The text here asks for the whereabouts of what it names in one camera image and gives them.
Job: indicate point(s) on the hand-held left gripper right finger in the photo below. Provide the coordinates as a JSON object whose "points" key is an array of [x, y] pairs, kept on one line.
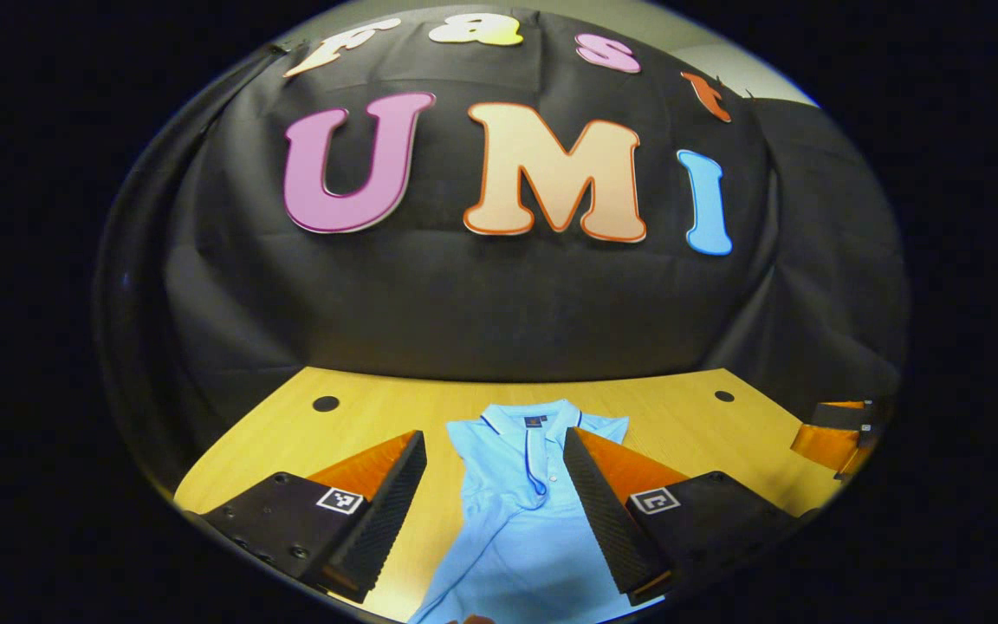
{"points": [[607, 520]]}

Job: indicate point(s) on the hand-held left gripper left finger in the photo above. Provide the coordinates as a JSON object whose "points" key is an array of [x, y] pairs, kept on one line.
{"points": [[382, 520]]}

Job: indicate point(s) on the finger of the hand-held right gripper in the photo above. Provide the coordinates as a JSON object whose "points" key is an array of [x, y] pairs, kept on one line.
{"points": [[845, 404], [841, 418]]}

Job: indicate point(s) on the light blue polo T-shirt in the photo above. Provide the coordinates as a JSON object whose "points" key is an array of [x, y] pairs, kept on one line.
{"points": [[508, 537]]}

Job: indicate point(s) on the black backdrop cloth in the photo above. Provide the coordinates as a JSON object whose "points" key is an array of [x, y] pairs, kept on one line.
{"points": [[499, 295]]}

